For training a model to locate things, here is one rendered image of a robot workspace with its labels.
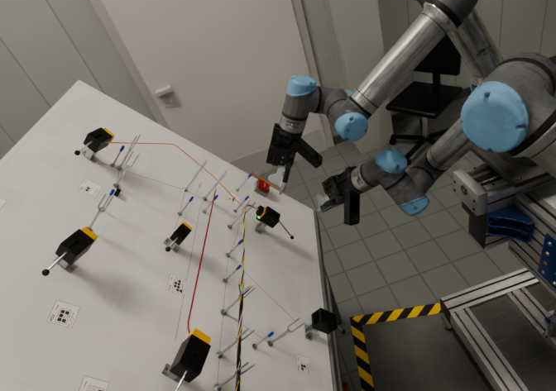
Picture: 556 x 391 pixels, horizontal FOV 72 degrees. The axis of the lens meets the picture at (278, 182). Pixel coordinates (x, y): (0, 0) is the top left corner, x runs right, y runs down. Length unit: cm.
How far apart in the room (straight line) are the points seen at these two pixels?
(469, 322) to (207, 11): 244
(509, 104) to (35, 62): 296
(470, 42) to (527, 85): 45
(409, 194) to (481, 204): 32
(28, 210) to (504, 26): 367
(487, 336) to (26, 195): 182
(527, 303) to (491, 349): 28
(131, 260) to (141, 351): 23
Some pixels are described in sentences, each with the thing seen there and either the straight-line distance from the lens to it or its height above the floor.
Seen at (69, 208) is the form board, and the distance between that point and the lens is 108.
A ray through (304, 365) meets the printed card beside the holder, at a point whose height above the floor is 95.
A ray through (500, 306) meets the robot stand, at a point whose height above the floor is 21.
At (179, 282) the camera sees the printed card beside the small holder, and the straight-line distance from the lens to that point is 106.
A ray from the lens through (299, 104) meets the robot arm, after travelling 106.
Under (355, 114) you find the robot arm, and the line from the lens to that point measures 96.
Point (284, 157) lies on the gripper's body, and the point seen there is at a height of 137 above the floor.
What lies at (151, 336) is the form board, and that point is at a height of 130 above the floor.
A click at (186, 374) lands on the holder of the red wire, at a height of 130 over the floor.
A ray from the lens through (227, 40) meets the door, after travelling 297.
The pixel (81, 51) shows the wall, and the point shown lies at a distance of 313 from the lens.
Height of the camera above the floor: 200
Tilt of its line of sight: 37 degrees down
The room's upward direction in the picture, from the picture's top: 20 degrees counter-clockwise
